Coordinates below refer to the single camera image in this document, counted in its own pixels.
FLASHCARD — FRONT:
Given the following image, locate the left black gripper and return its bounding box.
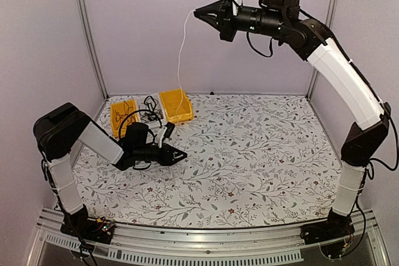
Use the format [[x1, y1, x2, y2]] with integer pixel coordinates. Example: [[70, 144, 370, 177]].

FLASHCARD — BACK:
[[135, 143, 188, 166]]

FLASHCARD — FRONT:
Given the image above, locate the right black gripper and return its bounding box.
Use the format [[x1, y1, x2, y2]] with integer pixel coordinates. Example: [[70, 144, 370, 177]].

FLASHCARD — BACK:
[[195, 0, 286, 41]]

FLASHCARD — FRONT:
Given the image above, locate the thin white cable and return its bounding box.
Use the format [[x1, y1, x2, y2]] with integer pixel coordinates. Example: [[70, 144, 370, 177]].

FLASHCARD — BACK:
[[170, 10, 200, 186]]

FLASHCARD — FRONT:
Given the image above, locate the black ribbon cable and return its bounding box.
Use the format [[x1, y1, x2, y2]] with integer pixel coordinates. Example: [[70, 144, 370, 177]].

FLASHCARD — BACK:
[[140, 95, 165, 123]]

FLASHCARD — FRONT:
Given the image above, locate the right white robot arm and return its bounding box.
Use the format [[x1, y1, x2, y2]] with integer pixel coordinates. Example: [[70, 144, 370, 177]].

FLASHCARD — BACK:
[[194, 0, 393, 239]]

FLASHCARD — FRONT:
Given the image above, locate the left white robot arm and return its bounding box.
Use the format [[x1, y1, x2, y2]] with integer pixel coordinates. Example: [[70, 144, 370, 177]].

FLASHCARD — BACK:
[[33, 102, 187, 237]]

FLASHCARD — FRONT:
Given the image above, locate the right yellow plastic bin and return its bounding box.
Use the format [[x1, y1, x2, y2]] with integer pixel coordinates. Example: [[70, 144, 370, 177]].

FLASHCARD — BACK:
[[159, 88, 194, 124]]

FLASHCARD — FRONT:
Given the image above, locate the yellow plastic bin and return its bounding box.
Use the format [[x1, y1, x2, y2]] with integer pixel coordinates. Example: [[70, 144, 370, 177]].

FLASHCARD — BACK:
[[110, 99, 139, 139], [159, 88, 194, 124]]

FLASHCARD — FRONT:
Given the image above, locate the white translucent plastic bin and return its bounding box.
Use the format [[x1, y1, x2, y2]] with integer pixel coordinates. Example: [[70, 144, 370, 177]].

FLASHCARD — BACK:
[[135, 93, 166, 129]]

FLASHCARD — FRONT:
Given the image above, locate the left yellow plastic bin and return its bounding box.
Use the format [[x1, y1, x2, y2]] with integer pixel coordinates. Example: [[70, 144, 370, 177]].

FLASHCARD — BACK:
[[110, 99, 139, 139]]

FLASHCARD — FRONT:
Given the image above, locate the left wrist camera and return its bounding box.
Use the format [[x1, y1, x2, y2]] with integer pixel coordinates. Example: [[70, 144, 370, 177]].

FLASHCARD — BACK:
[[155, 122, 175, 148]]

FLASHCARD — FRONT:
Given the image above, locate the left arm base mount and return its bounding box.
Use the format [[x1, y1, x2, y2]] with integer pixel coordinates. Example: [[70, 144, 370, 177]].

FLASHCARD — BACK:
[[60, 205, 115, 244]]

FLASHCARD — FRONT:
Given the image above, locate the right aluminium frame post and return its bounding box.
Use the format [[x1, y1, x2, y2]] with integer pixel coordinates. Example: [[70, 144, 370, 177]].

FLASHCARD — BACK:
[[306, 0, 338, 102]]

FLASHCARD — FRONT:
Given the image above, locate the front aluminium rail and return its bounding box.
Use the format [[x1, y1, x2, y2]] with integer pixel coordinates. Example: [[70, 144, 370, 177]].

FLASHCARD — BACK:
[[27, 208, 391, 265]]

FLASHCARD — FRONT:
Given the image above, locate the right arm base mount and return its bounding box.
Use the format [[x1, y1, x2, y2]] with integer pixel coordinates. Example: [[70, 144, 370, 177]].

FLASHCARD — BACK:
[[300, 210, 355, 260]]

